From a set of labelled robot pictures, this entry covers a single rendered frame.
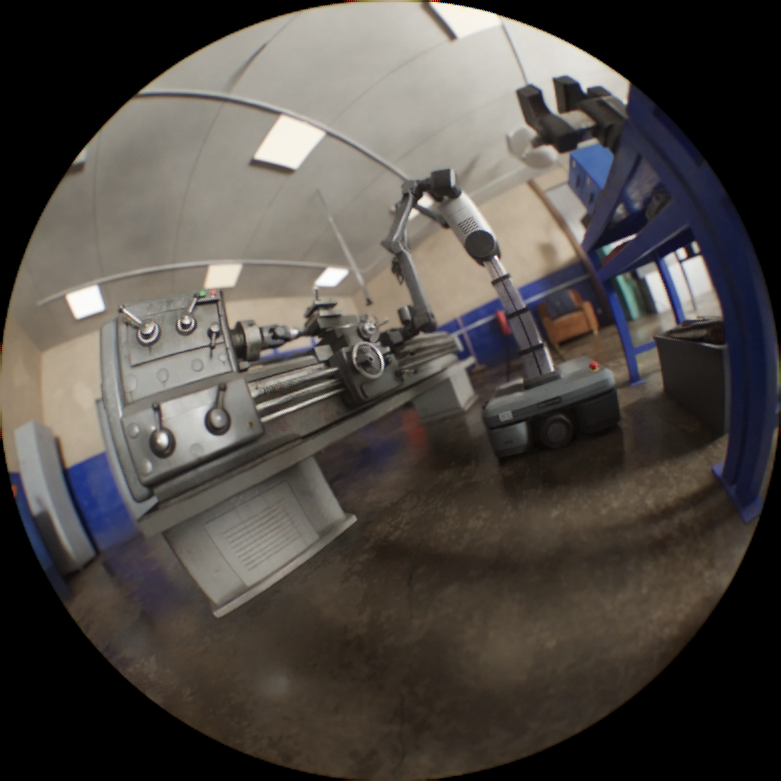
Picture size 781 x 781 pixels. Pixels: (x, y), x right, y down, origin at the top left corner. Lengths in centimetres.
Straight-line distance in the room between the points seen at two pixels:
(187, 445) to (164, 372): 34
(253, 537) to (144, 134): 325
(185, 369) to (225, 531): 64
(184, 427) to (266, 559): 58
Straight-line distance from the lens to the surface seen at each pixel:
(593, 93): 90
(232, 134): 304
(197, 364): 106
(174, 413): 87
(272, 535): 102
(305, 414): 116
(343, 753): 62
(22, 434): 435
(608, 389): 106
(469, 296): 530
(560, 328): 430
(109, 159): 324
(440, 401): 244
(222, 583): 106
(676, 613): 61
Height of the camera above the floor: 53
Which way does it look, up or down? 1 degrees down
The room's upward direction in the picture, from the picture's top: 23 degrees counter-clockwise
